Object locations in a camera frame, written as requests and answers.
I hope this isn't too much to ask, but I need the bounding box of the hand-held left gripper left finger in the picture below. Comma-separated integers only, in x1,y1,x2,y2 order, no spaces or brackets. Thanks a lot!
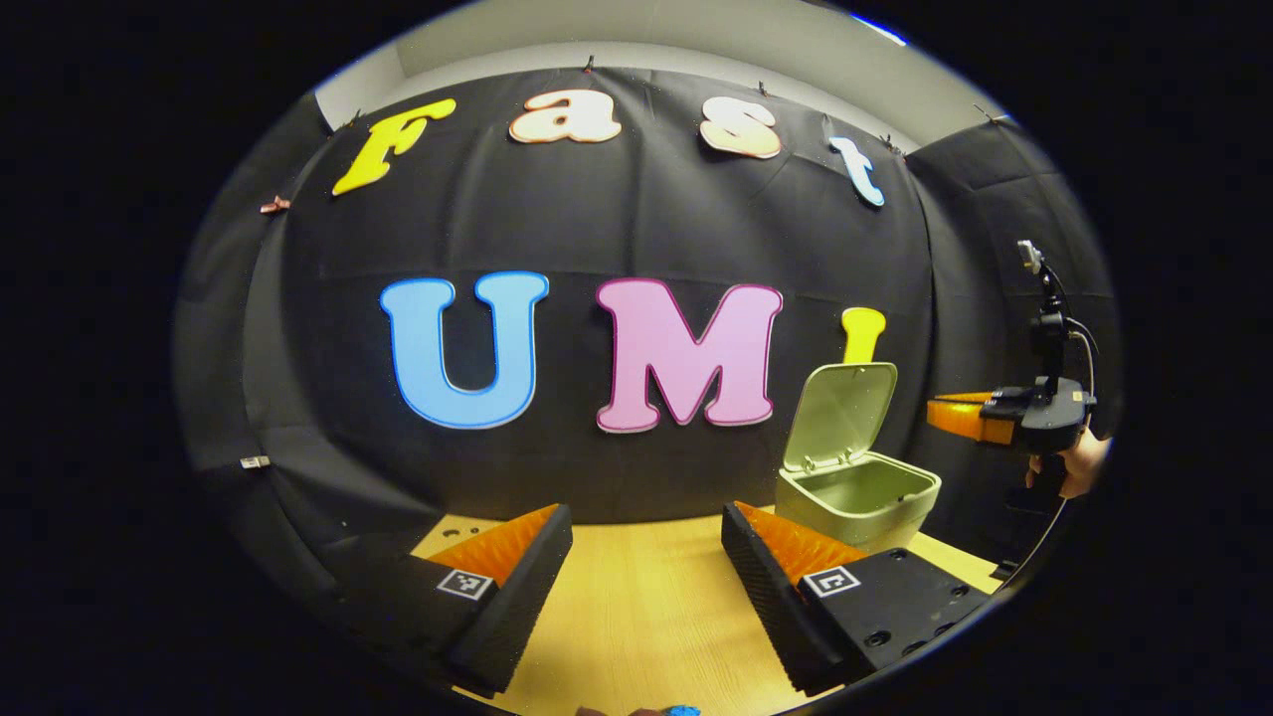
298,504,575,697

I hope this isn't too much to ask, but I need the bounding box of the green desktop garbage bin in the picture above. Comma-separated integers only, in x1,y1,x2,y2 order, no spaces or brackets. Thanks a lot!
774,362,942,556

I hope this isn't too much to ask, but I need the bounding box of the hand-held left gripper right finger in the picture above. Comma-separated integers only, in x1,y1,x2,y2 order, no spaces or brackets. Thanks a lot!
721,501,1005,697

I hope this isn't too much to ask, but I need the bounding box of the black backdrop cloth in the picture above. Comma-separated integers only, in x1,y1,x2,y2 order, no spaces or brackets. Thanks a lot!
174,68,1120,598

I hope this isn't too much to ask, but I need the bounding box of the wooden desktop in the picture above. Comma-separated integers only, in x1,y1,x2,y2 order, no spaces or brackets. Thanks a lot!
413,507,1005,716

